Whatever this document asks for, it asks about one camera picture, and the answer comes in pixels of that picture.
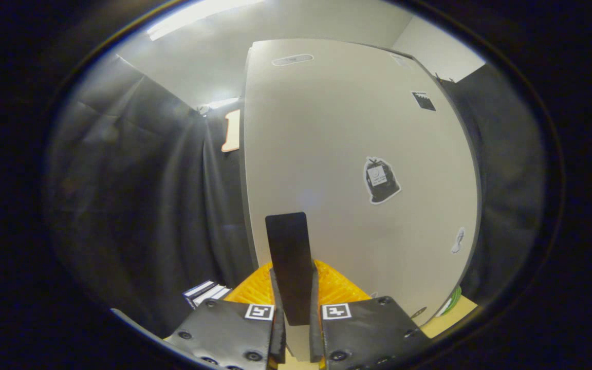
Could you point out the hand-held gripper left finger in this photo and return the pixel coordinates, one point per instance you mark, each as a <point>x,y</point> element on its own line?
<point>290,267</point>

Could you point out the green white striped object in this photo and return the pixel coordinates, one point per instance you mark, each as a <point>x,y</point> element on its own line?
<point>452,300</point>

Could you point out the white shoe cabinet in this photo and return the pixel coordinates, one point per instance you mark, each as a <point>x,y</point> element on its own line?
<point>327,133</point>

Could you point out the white and navy striped box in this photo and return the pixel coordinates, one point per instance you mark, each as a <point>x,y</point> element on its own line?
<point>204,293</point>

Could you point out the black backdrop cloth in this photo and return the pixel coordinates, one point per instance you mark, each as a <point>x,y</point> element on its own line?
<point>131,195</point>

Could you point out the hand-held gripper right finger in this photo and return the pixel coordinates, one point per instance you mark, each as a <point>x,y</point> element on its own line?
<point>316,339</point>

